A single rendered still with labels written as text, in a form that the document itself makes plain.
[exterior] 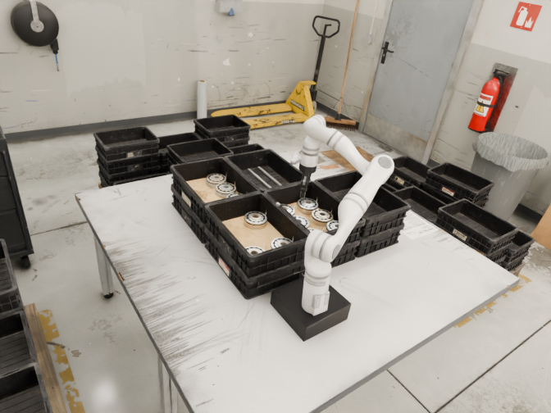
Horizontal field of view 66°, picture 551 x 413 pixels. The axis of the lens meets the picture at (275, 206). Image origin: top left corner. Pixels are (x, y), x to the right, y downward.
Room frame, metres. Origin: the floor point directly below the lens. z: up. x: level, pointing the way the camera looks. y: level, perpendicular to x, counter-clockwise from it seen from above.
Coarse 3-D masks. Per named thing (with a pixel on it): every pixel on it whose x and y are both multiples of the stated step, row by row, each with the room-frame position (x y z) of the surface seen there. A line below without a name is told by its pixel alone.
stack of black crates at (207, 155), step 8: (176, 144) 2.81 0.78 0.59; (184, 144) 2.85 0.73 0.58; (192, 144) 2.89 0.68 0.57; (200, 144) 2.93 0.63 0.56; (208, 144) 2.98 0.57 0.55; (216, 144) 2.97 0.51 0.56; (168, 152) 2.78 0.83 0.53; (176, 152) 2.81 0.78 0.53; (184, 152) 2.85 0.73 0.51; (192, 152) 2.89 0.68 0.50; (200, 152) 2.93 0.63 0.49; (208, 152) 2.96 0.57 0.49; (216, 152) 2.97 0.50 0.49; (224, 152) 2.88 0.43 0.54; (232, 152) 2.79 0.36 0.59; (168, 160) 2.75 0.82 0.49; (176, 160) 2.66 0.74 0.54; (184, 160) 2.78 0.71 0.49; (192, 160) 2.59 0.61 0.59
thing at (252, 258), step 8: (232, 200) 1.59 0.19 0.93; (208, 208) 1.50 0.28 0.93; (280, 208) 1.58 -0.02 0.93; (216, 216) 1.45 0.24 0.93; (288, 216) 1.52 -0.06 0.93; (216, 224) 1.42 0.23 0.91; (296, 224) 1.47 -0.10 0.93; (224, 232) 1.37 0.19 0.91; (304, 232) 1.42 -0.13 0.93; (232, 240) 1.32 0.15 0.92; (304, 240) 1.36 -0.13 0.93; (240, 248) 1.26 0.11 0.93; (272, 248) 1.28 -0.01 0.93; (280, 248) 1.29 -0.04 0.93; (288, 248) 1.31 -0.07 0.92; (248, 256) 1.22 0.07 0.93; (256, 256) 1.22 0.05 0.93; (264, 256) 1.25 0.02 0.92
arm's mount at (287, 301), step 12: (276, 288) 1.24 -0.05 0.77; (288, 288) 1.24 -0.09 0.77; (300, 288) 1.25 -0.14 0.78; (276, 300) 1.19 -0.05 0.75; (288, 300) 1.18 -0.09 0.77; (300, 300) 1.19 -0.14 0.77; (336, 300) 1.20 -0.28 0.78; (288, 312) 1.14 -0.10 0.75; (300, 312) 1.12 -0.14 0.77; (324, 312) 1.13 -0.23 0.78; (336, 312) 1.14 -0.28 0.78; (348, 312) 1.19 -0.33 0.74; (300, 324) 1.08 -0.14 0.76; (312, 324) 1.07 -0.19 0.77; (324, 324) 1.11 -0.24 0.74; (336, 324) 1.15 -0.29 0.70; (300, 336) 1.07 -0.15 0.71; (312, 336) 1.08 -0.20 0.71
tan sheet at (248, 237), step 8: (224, 224) 1.55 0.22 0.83; (232, 224) 1.55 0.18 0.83; (240, 224) 1.56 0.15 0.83; (232, 232) 1.49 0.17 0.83; (240, 232) 1.50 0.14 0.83; (248, 232) 1.51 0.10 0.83; (256, 232) 1.51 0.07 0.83; (264, 232) 1.52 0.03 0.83; (272, 232) 1.53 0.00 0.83; (240, 240) 1.44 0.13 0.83; (248, 240) 1.45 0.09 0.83; (256, 240) 1.46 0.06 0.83; (264, 240) 1.46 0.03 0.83; (264, 248) 1.41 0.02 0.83
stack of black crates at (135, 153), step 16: (128, 128) 2.99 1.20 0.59; (144, 128) 3.06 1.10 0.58; (96, 144) 2.81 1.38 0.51; (112, 144) 2.89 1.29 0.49; (128, 144) 2.71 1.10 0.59; (144, 144) 2.78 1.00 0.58; (112, 160) 2.64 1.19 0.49; (128, 160) 2.70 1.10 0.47; (144, 160) 2.79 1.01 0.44; (112, 176) 2.62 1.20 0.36; (128, 176) 2.70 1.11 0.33; (144, 176) 2.78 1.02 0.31
